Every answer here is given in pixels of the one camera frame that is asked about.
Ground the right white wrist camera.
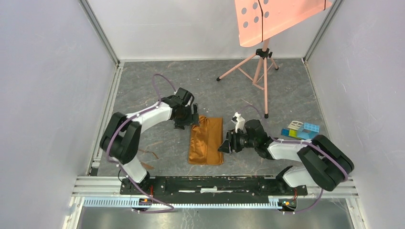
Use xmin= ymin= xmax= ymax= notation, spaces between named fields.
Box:
xmin=231 ymin=112 xmax=245 ymax=133

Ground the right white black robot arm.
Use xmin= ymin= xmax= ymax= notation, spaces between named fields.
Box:
xmin=218 ymin=119 xmax=355 ymax=195

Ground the orange cloth napkin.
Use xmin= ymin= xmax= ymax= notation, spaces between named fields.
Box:
xmin=188 ymin=115 xmax=224 ymax=166

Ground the yellow green toy block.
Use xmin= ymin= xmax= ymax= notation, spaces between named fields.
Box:
xmin=288 ymin=129 xmax=299 ymax=139

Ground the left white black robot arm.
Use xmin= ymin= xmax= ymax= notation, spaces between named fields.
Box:
xmin=99 ymin=88 xmax=199 ymax=195

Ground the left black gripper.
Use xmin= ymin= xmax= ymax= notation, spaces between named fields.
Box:
xmin=173 ymin=104 xmax=200 ymax=130

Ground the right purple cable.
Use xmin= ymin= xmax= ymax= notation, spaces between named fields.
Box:
xmin=235 ymin=104 xmax=349 ymax=216

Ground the blue toy brick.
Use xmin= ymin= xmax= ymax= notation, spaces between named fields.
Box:
xmin=281 ymin=123 xmax=320 ymax=140

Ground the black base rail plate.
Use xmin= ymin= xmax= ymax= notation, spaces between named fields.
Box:
xmin=140 ymin=176 xmax=308 ymax=204

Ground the pink music stand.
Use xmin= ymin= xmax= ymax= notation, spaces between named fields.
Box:
xmin=216 ymin=0 xmax=332 ymax=118

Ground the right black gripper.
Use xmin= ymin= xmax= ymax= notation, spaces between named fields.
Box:
xmin=217 ymin=127 xmax=257 ymax=154

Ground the white toy window frame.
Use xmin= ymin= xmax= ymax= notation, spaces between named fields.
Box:
xmin=288 ymin=120 xmax=304 ymax=131

